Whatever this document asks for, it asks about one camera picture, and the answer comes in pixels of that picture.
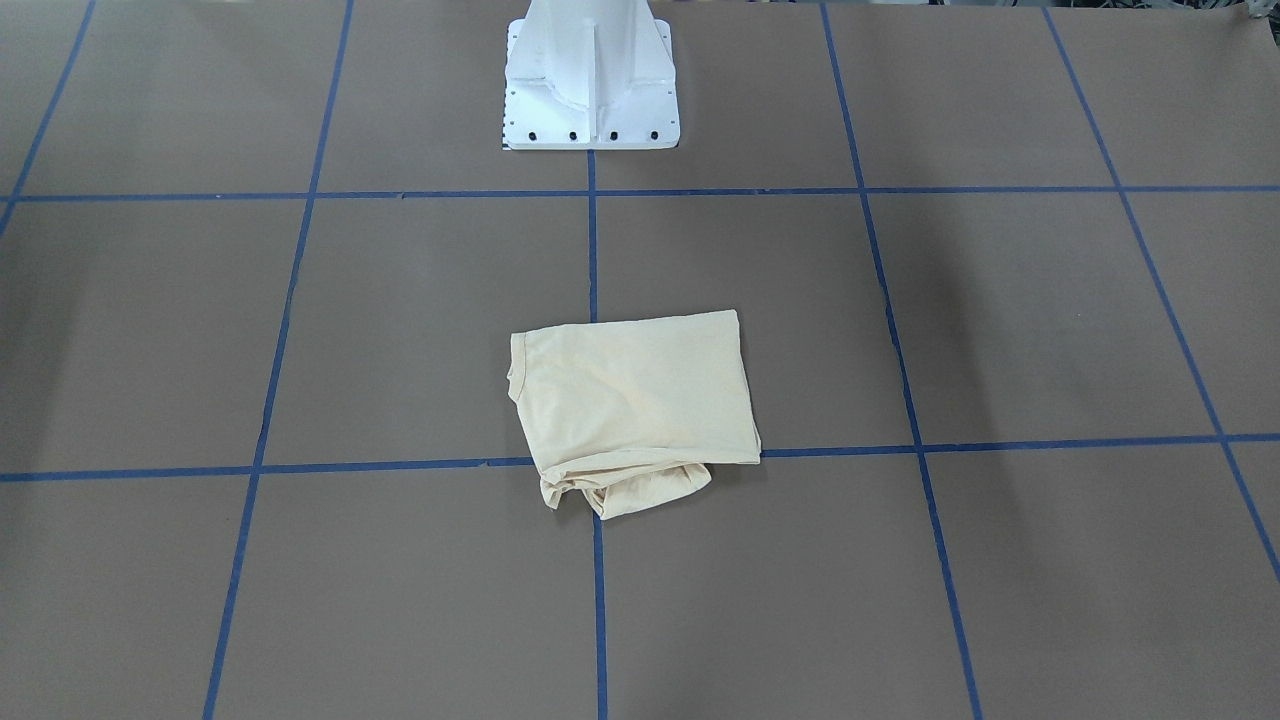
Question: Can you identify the cream long-sleeve graphic shirt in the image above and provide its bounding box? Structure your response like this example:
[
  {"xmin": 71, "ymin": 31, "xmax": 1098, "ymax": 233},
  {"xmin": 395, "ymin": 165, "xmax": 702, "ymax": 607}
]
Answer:
[{"xmin": 506, "ymin": 309, "xmax": 763, "ymax": 521}]

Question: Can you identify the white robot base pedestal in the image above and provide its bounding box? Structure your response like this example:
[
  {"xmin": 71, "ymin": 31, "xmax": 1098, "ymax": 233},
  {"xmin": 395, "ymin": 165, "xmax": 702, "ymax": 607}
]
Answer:
[{"xmin": 502, "ymin": 1, "xmax": 682, "ymax": 151}]

